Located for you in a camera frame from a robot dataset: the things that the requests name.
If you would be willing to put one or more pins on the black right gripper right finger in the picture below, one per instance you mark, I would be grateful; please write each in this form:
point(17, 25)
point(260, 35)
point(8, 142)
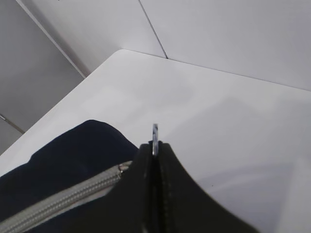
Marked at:
point(184, 207)

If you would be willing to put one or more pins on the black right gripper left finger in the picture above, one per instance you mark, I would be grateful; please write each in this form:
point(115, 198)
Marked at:
point(130, 207)

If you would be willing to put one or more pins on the navy blue lunch bag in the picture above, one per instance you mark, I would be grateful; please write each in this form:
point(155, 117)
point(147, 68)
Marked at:
point(79, 166)

